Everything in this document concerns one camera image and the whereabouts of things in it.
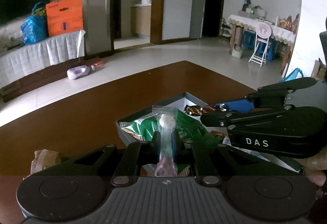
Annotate red brown candy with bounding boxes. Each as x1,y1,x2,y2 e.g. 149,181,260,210
203,105,225,113

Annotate blue woven bag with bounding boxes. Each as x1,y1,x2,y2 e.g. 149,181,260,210
21,2,49,46

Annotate brown snack bags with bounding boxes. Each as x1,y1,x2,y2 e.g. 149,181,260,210
278,14,299,33

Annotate dark wooden television cabinet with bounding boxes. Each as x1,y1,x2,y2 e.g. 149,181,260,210
0,57,87,103

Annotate gold candy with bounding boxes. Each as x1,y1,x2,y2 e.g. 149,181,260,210
184,104,204,116

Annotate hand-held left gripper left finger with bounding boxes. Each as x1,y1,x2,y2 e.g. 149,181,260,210
26,132,161,187

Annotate white folding chair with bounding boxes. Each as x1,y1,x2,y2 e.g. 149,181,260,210
249,22,272,68

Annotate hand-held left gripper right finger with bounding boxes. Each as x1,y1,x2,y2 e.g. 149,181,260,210
172,132,303,187

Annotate teal bag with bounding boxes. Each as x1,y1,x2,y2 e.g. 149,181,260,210
280,68,304,83

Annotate brown clear snack packet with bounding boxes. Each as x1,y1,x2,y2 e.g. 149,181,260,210
31,149,62,176

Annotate blue plastic stools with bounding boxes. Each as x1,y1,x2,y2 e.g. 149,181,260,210
243,31,278,61

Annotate purple plastic bottle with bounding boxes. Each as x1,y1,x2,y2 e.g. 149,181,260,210
67,65,95,80

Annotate orange cardboard box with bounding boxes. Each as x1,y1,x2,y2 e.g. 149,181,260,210
46,0,84,37

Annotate grey door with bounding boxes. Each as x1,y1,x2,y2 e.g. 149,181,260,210
189,0,207,39

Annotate wooden kitchen cabinet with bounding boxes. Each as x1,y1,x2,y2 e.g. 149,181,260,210
131,4,152,37

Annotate shoe rack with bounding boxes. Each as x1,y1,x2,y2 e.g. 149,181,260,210
221,18,232,37

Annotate clear packet with pink contents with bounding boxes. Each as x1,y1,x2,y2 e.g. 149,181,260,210
151,105,179,178

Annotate side table with lace cloth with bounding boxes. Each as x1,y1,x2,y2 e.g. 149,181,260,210
227,15,298,68

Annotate brown cardboard carton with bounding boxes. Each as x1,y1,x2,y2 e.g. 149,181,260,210
310,59,327,81

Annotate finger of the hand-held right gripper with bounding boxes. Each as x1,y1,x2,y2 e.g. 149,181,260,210
200,105,294,129
216,77,317,112

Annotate green gift bag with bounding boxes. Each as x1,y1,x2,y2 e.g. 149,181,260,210
230,44,244,58

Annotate person's right hand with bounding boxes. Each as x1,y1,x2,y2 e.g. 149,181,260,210
303,150,327,186

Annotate green snack bag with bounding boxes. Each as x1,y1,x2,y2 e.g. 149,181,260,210
120,115,224,150

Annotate clear white snack packet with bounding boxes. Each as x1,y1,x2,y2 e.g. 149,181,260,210
252,151,271,163

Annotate grey cardboard box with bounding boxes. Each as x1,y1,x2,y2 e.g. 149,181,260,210
115,92,306,173

